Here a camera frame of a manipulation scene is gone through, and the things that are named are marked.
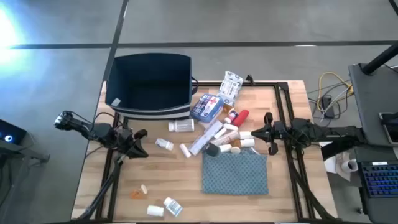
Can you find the navy white striped fabric basket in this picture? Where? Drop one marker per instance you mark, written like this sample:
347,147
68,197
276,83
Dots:
149,84

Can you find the grey desk top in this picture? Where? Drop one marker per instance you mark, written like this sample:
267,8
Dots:
370,105

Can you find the small red-labelled white-capped bottle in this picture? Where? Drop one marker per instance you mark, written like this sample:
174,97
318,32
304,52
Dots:
231,117

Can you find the grey side stand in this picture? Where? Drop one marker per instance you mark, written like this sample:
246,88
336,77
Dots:
18,152

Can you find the white printed gauze package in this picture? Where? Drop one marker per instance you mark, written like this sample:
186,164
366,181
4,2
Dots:
230,87

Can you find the plain white pill bottle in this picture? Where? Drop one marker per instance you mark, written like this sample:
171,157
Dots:
155,210

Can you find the round white cap bottle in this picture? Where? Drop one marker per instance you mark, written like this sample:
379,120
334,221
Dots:
235,150

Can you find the white bottle blue label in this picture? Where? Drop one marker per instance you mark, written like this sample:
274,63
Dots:
173,206

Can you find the white capped bottle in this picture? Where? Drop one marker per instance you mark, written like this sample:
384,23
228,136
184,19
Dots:
245,135

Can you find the pinkish clear tube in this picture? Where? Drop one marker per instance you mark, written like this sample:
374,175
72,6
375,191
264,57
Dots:
227,137

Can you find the black device blue light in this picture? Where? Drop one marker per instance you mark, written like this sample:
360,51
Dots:
14,132

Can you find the backlit black keyboard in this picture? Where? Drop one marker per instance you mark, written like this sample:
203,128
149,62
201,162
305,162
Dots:
381,179

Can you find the black metal table frame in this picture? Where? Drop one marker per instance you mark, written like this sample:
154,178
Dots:
261,83

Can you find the red bandage roll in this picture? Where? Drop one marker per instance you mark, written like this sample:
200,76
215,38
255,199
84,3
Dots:
241,117

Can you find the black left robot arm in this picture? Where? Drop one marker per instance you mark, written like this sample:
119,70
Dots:
93,132

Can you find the black tablet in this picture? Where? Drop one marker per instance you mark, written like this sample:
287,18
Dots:
390,127

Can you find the dark green white-capped bottle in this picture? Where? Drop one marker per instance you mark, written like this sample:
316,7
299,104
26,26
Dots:
213,150

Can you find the white paper napkin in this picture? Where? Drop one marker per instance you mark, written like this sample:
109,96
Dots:
331,165

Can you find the orange bottle white cap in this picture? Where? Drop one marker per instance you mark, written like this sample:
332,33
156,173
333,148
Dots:
247,142

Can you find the white mug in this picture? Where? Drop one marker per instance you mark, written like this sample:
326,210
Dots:
348,166

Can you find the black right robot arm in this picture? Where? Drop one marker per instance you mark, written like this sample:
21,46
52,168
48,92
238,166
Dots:
329,132

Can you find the orange pill bottle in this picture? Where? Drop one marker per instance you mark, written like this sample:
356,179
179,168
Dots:
228,109

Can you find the blue snowflake patterned cloth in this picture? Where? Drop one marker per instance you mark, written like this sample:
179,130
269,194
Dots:
234,172

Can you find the white tube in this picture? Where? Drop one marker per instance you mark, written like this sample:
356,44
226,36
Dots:
220,133

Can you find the black power adapter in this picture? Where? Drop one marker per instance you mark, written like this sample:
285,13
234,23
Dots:
328,107

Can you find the small white pill bottle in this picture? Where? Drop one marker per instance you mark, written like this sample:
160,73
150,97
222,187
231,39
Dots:
164,144

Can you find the black pole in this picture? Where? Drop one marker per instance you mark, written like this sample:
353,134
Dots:
381,58

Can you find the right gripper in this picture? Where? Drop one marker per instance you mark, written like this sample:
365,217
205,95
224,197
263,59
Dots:
278,132

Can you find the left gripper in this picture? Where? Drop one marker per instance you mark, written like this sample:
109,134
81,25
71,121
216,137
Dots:
129,140

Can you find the orange vial white cap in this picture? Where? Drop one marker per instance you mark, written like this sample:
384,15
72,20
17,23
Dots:
136,194

